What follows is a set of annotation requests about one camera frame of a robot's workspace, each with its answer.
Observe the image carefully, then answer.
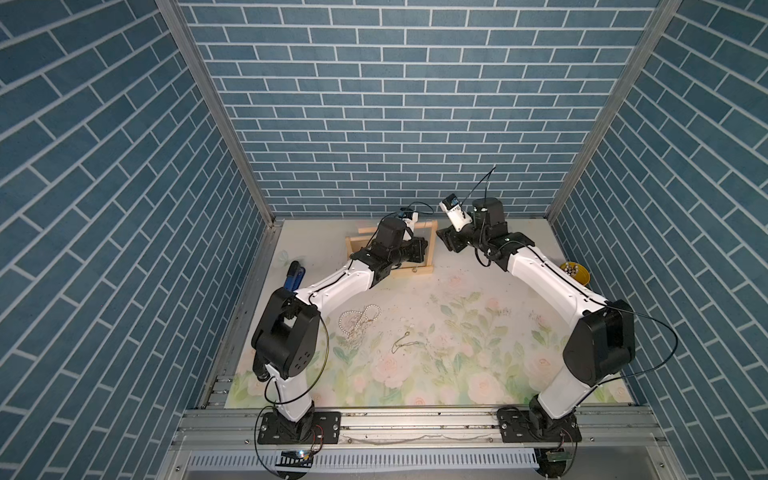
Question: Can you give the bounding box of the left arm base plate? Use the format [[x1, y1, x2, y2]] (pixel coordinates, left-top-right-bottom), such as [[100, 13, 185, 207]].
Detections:
[[256, 410, 341, 445]]

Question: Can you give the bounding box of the left green circuit board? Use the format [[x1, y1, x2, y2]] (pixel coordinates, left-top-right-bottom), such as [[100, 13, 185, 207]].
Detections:
[[276, 450, 315, 468]]

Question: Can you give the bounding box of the wooden jewelry display stand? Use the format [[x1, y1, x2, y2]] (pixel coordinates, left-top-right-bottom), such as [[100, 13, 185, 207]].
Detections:
[[346, 217, 437, 284]]

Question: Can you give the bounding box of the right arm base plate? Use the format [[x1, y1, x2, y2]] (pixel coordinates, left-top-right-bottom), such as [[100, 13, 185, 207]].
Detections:
[[496, 406, 582, 443]]

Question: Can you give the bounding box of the thin silver chain necklace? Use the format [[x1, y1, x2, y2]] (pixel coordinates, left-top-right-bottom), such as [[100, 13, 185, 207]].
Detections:
[[390, 331, 428, 355]]

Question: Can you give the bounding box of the green circuit board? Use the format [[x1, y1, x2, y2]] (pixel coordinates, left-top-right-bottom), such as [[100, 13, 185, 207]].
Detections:
[[544, 450, 572, 463], [276, 450, 315, 468]]

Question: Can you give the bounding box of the yellow cup with pens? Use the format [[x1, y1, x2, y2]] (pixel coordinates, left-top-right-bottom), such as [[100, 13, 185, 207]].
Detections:
[[560, 261, 591, 286]]

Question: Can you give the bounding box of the blue stapler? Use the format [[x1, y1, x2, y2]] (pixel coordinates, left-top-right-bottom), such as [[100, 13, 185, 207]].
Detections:
[[284, 260, 306, 292]]

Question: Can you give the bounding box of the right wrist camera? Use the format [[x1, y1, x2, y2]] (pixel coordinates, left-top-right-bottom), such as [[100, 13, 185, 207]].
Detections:
[[439, 193, 472, 232]]

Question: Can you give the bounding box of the floral table mat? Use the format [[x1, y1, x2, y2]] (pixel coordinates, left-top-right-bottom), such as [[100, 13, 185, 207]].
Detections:
[[225, 219, 569, 408]]

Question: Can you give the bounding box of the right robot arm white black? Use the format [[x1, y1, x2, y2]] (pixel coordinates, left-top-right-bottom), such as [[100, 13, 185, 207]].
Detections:
[[437, 194, 636, 428]]

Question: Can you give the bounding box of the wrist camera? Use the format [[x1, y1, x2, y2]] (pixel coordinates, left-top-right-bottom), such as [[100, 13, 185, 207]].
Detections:
[[397, 207, 418, 241], [439, 193, 472, 232]]

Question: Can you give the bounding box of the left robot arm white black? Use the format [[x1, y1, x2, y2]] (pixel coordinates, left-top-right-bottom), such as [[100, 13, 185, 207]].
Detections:
[[251, 209, 428, 426]]

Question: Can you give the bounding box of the right green circuit board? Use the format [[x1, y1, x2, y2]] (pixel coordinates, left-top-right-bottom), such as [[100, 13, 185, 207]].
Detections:
[[544, 450, 572, 463]]

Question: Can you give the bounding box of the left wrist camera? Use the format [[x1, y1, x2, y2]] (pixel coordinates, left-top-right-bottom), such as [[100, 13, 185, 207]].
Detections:
[[397, 207, 418, 241]]

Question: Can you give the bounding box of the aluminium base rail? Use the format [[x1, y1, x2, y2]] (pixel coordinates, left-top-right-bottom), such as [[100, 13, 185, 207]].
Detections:
[[171, 404, 667, 451]]

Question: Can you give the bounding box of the white slotted cable duct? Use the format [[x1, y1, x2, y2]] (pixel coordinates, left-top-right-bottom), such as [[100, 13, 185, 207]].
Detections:
[[187, 448, 538, 473]]

